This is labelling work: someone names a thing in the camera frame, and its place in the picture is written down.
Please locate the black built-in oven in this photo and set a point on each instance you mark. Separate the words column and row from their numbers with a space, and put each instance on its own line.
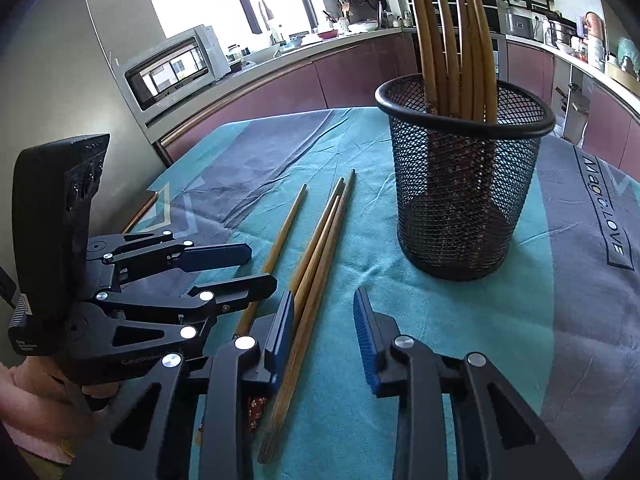
column 496, row 22

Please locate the left hand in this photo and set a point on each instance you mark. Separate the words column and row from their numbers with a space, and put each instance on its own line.
column 39, row 413

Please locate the white microwave oven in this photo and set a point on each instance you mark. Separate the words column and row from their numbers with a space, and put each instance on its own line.
column 158, row 80

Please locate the white ceramic bowl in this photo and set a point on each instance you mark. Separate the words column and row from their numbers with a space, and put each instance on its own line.
column 263, row 55

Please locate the pink base cabinets left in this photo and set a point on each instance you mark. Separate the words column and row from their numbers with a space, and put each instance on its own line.
column 343, row 73

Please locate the silver refrigerator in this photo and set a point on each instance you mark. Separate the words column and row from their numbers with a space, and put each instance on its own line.
column 55, row 83

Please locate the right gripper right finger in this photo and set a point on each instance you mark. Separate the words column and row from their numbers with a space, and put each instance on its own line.
column 375, row 332

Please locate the pink base cabinets right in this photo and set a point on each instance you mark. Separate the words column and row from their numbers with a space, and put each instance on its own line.
column 592, row 110

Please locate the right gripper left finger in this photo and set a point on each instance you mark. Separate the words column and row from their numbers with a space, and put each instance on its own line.
column 278, row 342

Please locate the teal grey tablecloth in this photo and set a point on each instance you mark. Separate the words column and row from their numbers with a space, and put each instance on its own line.
column 559, row 318

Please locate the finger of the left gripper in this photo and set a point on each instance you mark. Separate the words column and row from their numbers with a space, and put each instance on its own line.
column 235, row 294
column 213, row 257

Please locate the dark bamboo chopstick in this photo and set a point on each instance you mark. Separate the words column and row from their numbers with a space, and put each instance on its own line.
column 303, row 332

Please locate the black mesh utensil holder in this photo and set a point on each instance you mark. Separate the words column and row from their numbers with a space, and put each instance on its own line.
column 461, row 186

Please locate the pink base cabinets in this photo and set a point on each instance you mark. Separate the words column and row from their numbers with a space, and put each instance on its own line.
column 343, row 73
column 592, row 110

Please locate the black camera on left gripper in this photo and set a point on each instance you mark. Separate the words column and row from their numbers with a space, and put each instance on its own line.
column 53, row 187

